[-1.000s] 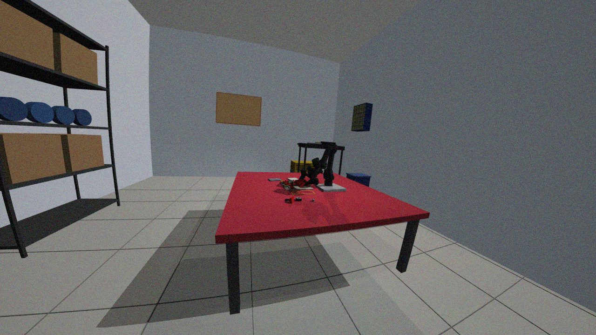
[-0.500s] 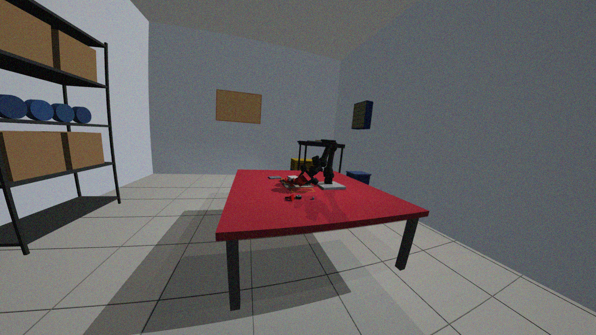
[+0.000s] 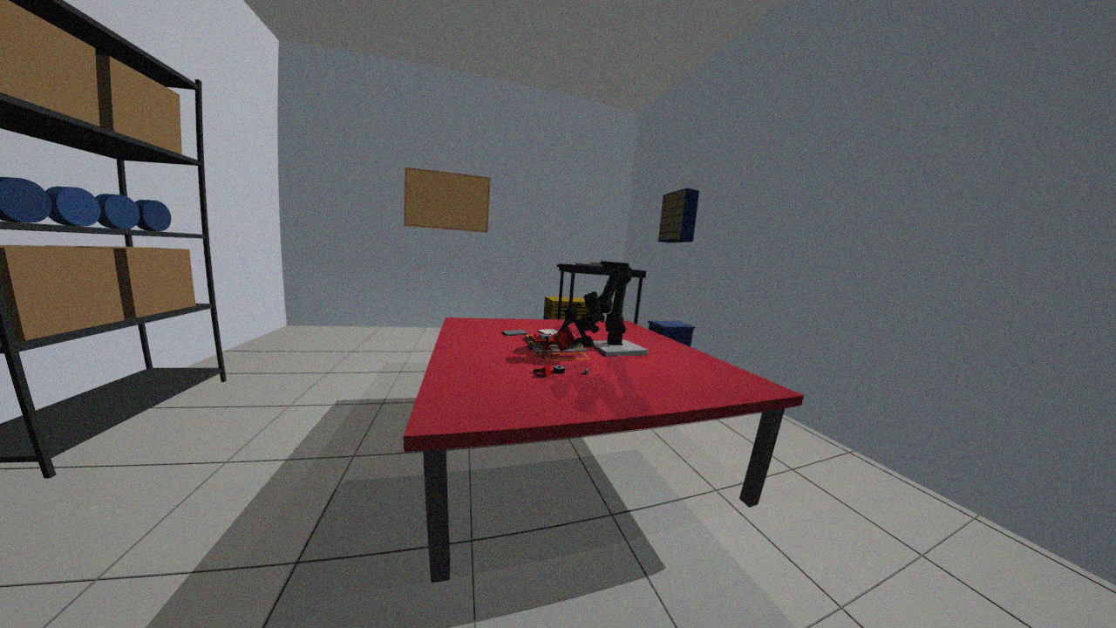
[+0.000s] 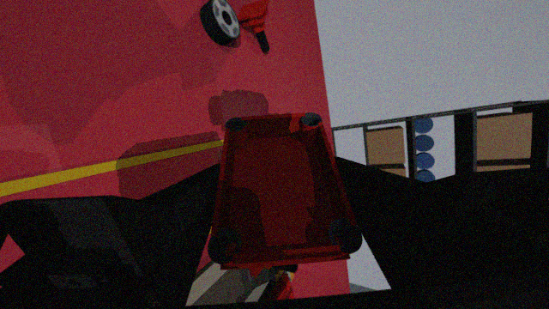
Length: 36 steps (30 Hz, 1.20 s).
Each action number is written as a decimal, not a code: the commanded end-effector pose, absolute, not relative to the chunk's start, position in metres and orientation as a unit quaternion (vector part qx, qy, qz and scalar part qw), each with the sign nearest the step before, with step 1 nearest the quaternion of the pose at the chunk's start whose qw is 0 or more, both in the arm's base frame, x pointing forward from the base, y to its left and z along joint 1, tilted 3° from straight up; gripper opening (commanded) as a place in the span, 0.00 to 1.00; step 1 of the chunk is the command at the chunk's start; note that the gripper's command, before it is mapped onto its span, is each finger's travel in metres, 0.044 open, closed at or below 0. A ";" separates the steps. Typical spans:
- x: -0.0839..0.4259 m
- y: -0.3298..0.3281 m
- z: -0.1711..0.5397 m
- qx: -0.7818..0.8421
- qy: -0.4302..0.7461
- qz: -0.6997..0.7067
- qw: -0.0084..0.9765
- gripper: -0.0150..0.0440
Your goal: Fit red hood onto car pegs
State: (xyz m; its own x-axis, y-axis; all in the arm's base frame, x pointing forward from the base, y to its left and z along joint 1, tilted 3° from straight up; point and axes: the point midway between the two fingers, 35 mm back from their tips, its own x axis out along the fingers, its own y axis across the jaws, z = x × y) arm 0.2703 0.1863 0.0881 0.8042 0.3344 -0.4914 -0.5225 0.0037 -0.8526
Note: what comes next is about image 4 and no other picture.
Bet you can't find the beige flat base plate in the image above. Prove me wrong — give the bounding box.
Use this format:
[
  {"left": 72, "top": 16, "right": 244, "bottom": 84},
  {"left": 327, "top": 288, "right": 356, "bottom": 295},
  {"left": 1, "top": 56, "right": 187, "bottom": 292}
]
[{"left": 186, "top": 261, "right": 294, "bottom": 306}]

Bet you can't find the black toy wheel with grey hub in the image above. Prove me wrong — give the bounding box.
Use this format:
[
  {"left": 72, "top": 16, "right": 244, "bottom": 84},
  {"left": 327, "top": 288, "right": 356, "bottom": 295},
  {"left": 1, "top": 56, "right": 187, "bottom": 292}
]
[{"left": 200, "top": 0, "right": 240, "bottom": 45}]

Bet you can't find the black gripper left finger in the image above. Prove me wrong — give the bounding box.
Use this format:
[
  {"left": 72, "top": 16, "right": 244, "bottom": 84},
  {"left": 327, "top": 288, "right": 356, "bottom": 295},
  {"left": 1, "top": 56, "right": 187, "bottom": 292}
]
[{"left": 0, "top": 164, "right": 220, "bottom": 308}]

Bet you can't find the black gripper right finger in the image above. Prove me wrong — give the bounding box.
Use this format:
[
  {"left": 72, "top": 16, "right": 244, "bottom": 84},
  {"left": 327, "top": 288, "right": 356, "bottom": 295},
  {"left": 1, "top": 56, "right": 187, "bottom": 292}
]
[{"left": 335, "top": 157, "right": 549, "bottom": 289}]

